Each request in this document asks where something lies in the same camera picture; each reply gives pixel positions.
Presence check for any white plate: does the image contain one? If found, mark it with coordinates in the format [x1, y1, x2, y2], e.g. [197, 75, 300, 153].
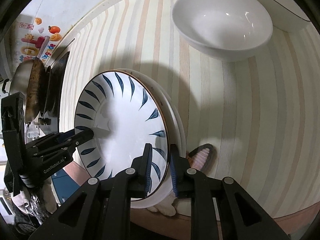
[120, 68, 186, 209]
[74, 70, 169, 196]

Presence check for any plain white bowl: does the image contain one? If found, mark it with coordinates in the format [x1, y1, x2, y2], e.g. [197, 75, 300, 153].
[171, 0, 273, 62]

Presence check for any black gas stove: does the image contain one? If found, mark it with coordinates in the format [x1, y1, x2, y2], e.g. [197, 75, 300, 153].
[40, 38, 74, 117]

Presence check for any stainless steel pot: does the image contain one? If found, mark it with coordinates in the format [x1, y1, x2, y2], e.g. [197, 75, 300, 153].
[2, 58, 47, 123]

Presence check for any striped beige table mat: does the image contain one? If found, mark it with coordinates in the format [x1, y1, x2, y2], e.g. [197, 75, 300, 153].
[60, 0, 319, 217]

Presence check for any colourful fruit wall sticker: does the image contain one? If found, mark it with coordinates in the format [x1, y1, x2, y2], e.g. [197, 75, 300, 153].
[10, 15, 63, 64]

